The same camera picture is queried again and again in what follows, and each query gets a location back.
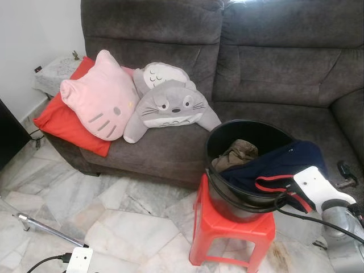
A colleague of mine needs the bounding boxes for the grey sleeping Totoro cushion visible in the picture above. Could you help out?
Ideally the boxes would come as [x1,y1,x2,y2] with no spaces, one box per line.
[132,62,192,97]

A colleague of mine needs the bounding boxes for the pink cat face pillow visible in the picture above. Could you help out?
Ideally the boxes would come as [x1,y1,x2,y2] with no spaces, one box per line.
[59,49,140,142]

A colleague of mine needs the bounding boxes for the red cushion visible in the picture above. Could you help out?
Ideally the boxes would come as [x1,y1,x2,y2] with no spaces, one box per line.
[33,56,114,158]

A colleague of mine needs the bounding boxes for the brown garment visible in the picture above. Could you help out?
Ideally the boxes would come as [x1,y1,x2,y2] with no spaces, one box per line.
[211,139,260,172]

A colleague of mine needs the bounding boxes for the black plastic bucket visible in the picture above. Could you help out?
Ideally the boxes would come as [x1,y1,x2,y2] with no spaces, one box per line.
[204,119,303,224]

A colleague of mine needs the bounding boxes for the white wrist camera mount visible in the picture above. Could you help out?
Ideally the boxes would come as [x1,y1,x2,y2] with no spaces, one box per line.
[66,246,94,273]
[292,166,342,215]

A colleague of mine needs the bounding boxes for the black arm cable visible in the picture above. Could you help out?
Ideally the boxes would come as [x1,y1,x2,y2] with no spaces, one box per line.
[25,253,72,273]
[273,191,364,244]

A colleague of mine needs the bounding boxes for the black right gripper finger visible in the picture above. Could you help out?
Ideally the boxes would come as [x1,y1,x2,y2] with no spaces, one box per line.
[339,161,359,186]

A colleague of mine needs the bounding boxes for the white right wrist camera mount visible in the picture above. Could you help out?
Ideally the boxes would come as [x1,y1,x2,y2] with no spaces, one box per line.
[292,166,342,215]

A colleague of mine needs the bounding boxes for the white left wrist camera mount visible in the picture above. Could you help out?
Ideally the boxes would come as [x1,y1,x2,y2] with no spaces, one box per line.
[66,246,94,273]

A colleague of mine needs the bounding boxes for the grey Totoro plush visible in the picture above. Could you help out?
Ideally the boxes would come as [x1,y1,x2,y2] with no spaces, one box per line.
[123,80,222,144]

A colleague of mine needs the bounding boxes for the red plastic stool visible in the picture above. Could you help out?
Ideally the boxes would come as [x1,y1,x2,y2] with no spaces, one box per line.
[188,173,277,273]

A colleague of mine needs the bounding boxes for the black side cabinet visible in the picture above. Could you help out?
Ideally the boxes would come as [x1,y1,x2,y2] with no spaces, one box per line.
[0,98,32,171]

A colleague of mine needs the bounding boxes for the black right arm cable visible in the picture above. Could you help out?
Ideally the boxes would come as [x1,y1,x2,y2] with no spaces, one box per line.
[273,191,364,244]

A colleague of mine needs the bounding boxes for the navy shirt with red trim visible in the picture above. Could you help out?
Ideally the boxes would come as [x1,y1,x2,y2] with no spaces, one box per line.
[218,140,330,214]

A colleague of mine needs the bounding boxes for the dark grey fabric sofa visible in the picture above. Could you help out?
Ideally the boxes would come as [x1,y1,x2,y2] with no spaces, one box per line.
[43,0,364,189]

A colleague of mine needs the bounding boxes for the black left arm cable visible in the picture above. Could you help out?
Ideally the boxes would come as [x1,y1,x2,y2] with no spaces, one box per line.
[25,253,72,273]

